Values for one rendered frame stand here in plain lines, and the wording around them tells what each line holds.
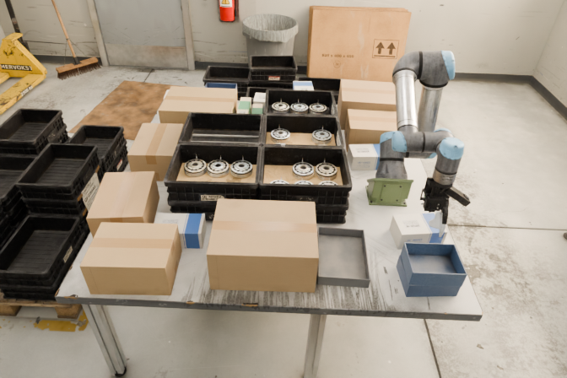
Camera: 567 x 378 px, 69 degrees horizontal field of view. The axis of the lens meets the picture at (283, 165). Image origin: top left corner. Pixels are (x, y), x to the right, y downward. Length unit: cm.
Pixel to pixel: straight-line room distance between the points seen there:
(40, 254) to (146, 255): 111
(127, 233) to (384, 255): 104
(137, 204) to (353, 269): 93
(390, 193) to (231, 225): 80
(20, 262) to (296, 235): 160
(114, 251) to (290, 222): 66
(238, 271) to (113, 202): 63
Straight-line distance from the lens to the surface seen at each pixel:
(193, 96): 251
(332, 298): 166
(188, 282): 171
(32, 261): 263
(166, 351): 239
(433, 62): 180
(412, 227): 187
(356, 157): 221
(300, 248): 154
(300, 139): 222
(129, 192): 190
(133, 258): 162
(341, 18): 464
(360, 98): 254
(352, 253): 181
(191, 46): 498
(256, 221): 163
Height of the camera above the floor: 204
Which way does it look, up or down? 37 degrees down
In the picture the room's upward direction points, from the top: 2 degrees clockwise
